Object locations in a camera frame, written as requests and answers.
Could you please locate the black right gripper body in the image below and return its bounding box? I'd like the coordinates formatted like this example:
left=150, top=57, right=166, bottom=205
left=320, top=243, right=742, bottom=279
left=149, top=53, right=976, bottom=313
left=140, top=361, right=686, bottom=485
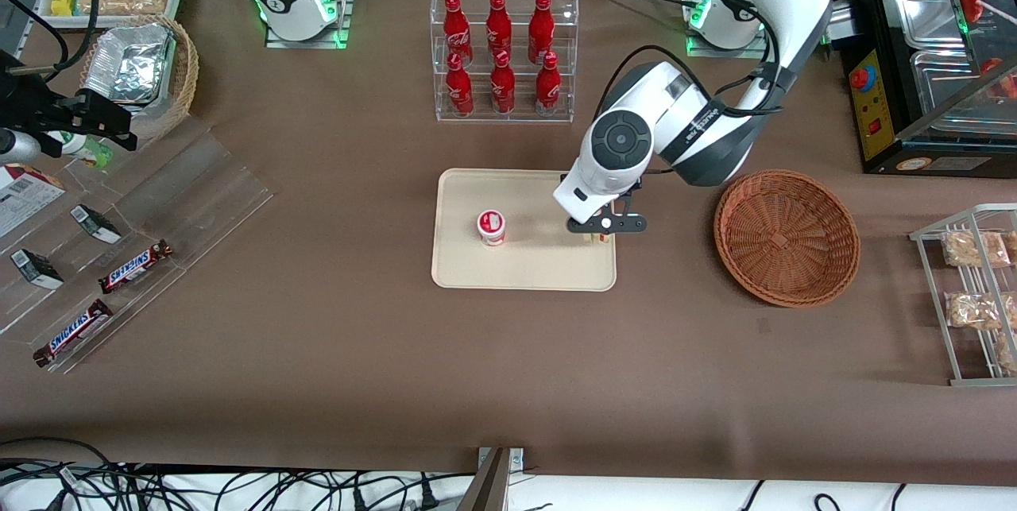
left=0, top=48, right=64, bottom=158

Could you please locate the aluminium foil tray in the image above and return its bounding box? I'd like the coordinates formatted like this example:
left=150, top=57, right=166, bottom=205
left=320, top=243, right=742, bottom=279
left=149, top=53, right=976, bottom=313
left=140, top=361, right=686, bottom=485
left=83, top=22, right=178, bottom=105

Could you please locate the beige rectangular tray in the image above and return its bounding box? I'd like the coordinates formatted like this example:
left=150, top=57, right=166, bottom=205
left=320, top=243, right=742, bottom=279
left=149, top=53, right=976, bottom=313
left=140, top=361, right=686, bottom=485
left=431, top=168, right=617, bottom=292

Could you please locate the light tan wicker basket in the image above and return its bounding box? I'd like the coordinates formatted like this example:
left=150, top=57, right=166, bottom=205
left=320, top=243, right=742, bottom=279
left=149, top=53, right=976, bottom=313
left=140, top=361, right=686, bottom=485
left=78, top=14, right=200, bottom=143

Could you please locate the brown round wicker basket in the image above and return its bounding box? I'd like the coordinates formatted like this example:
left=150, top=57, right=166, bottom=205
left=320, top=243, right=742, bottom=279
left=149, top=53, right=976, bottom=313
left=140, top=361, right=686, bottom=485
left=713, top=169, right=861, bottom=308

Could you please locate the green white drink bottle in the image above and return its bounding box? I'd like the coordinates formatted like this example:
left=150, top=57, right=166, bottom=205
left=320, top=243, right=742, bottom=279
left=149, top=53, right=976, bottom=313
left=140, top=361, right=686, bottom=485
left=46, top=130, right=114, bottom=169

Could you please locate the silver cylindrical fitting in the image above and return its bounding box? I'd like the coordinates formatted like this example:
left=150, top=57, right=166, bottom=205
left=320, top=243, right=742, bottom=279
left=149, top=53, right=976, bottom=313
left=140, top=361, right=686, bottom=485
left=0, top=130, right=42, bottom=165

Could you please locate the small black white box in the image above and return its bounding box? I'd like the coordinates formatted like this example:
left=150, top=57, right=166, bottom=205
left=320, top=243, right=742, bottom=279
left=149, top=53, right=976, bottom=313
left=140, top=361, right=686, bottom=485
left=69, top=203, right=123, bottom=246
left=9, top=248, right=65, bottom=291

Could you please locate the clear acrylic display stand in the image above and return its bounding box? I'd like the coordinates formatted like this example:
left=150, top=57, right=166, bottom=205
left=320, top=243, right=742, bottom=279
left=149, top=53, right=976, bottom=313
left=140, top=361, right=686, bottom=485
left=0, top=114, right=276, bottom=375

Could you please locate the printed white red carton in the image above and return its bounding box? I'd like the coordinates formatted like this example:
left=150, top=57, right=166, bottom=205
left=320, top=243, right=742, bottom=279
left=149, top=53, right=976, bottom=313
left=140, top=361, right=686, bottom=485
left=0, top=163, right=67, bottom=240

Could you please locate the red white yogurt cup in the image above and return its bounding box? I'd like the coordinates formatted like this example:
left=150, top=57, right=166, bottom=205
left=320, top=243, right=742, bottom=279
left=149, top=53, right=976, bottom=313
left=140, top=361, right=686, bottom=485
left=477, top=210, right=508, bottom=247

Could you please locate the red cola bottle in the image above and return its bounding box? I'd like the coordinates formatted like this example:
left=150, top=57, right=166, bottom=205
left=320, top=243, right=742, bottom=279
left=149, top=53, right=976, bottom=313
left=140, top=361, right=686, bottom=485
left=444, top=52, right=476, bottom=118
left=489, top=50, right=516, bottom=115
left=485, top=0, right=514, bottom=60
left=443, top=0, right=474, bottom=67
left=534, top=51, right=563, bottom=117
left=528, top=0, right=555, bottom=64

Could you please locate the Snickers chocolate bar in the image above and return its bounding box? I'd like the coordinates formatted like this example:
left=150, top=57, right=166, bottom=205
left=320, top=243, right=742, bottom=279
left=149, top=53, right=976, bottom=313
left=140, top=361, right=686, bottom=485
left=32, top=298, right=114, bottom=369
left=98, top=238, right=175, bottom=295

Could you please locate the clear acrylic bottle rack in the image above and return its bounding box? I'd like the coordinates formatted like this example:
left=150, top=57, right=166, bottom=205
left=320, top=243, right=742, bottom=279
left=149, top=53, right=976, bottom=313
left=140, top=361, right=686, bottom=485
left=431, top=0, right=580, bottom=125

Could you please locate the brown table cover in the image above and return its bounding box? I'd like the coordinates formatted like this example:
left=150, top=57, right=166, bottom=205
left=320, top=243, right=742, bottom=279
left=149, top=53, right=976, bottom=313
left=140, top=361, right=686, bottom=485
left=0, top=0, right=1017, bottom=490

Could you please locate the black food warmer appliance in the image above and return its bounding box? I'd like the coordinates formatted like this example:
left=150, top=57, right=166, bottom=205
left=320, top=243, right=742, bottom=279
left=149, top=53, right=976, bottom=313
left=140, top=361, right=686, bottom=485
left=838, top=0, right=1017, bottom=178

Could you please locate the silver metal block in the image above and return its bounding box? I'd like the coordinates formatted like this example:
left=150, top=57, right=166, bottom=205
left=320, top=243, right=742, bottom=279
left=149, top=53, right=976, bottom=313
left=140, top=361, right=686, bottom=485
left=822, top=0, right=856, bottom=48

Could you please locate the steel warmer pan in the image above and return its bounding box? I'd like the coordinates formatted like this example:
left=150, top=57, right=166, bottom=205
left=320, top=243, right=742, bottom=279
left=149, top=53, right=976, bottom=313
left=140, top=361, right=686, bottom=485
left=909, top=49, right=1017, bottom=138
left=890, top=0, right=975, bottom=52

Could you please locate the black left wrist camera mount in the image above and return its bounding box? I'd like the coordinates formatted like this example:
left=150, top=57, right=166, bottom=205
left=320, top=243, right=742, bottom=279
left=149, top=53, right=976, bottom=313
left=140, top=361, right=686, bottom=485
left=563, top=211, right=648, bottom=237

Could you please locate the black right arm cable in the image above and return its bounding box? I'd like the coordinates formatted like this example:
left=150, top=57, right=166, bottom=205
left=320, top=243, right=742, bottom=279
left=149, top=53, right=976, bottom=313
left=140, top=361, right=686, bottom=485
left=44, top=0, right=102, bottom=84

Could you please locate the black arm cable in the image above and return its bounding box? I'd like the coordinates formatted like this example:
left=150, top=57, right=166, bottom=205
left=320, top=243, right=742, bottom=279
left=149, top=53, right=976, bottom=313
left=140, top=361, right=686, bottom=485
left=44, top=0, right=102, bottom=84
left=596, top=17, right=789, bottom=118

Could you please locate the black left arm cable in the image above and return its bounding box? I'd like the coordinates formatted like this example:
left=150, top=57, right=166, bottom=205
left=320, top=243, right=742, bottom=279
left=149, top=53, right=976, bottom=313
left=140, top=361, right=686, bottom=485
left=596, top=17, right=789, bottom=118

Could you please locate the metal table bracket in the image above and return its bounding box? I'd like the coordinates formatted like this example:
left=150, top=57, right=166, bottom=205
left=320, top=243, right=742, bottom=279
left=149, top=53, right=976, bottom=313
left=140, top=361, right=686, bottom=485
left=459, top=447, right=526, bottom=511

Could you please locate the silver wire shelf rack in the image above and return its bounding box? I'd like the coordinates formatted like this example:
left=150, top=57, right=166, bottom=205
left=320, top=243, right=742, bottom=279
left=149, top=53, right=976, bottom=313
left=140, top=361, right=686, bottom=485
left=909, top=203, right=1017, bottom=388

